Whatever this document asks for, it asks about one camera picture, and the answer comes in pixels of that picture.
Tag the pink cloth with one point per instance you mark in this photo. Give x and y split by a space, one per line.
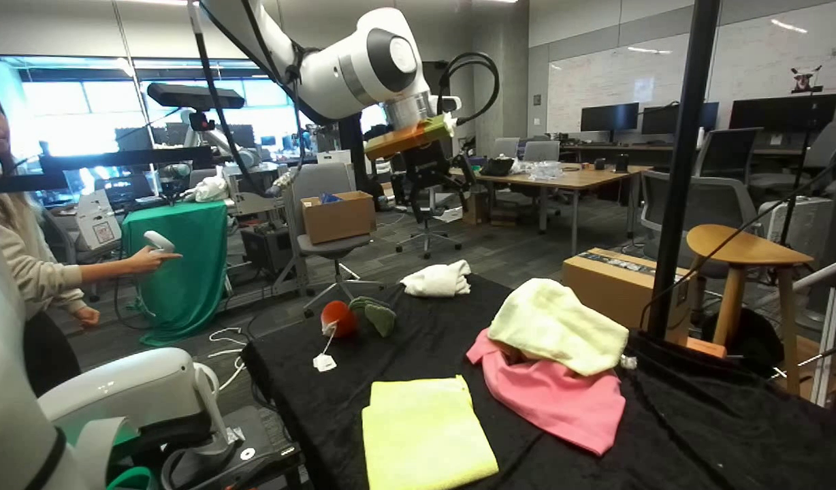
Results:
552 399

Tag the white toy label tag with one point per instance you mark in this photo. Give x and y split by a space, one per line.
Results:
325 362

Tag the pale green white cloth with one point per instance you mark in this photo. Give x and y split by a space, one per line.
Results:
546 319

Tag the yellow microfiber cloth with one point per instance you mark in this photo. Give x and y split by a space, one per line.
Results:
422 433

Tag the black camera on stand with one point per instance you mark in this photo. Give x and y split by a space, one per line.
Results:
193 97

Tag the white terry towel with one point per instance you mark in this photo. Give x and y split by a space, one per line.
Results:
438 282

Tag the wooden office table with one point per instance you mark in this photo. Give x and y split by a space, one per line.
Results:
573 180

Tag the wooden stool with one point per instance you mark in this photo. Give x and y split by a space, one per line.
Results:
742 253

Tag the person in beige sweater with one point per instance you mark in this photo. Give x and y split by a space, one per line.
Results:
50 285

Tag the black vertical pole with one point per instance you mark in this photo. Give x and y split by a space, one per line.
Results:
693 97

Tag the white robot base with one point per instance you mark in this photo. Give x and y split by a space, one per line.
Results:
139 423

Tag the cardboard box on chair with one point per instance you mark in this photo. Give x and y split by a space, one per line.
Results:
339 216

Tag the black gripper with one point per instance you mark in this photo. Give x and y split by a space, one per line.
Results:
429 166

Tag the green cloth covered stand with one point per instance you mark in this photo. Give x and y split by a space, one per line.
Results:
186 293

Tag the cardboard box on floor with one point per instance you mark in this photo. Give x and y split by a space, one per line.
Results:
621 286

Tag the red plush radish toy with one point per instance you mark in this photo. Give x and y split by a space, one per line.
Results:
341 319

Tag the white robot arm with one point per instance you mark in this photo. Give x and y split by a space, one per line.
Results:
375 64

